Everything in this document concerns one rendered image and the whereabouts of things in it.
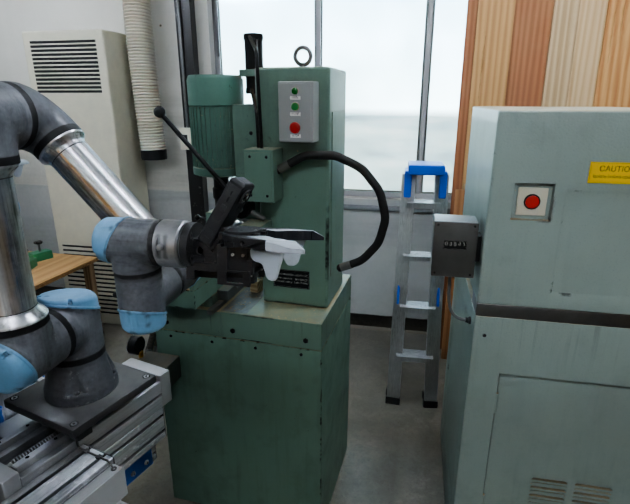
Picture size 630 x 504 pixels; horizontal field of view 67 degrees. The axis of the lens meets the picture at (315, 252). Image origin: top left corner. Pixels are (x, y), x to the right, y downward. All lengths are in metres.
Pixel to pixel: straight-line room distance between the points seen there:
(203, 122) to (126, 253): 0.83
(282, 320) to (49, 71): 2.29
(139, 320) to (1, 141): 0.36
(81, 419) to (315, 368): 0.69
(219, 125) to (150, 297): 0.84
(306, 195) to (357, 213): 1.52
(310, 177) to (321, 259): 0.25
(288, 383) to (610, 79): 2.13
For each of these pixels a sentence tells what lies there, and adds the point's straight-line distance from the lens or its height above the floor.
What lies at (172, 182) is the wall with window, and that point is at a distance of 3.27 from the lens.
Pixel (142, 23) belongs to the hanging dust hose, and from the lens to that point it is 3.12.
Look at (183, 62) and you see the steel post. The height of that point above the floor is 1.64.
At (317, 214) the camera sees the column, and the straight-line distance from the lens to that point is 1.43.
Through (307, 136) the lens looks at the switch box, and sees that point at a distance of 1.34.
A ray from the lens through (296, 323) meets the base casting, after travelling 1.44.
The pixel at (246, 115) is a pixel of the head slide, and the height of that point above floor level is 1.39.
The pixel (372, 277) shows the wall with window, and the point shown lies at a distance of 3.04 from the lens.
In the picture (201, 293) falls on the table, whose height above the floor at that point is 0.88.
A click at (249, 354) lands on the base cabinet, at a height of 0.66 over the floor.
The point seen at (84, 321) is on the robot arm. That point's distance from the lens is 1.10.
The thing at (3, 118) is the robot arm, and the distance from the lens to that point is 0.93.
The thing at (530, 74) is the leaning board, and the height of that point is 1.55.
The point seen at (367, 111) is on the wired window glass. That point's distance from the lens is 2.93.
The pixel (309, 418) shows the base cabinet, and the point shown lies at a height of 0.46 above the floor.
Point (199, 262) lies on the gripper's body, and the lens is 0.75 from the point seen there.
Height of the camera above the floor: 1.43
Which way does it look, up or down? 18 degrees down
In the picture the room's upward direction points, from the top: straight up
